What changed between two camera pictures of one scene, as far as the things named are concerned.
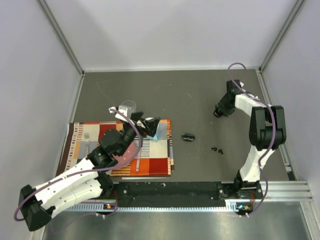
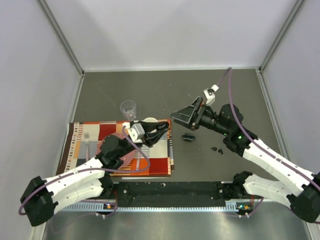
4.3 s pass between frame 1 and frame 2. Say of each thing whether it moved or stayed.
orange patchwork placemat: stayed
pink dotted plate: stayed
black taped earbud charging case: stayed
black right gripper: moved
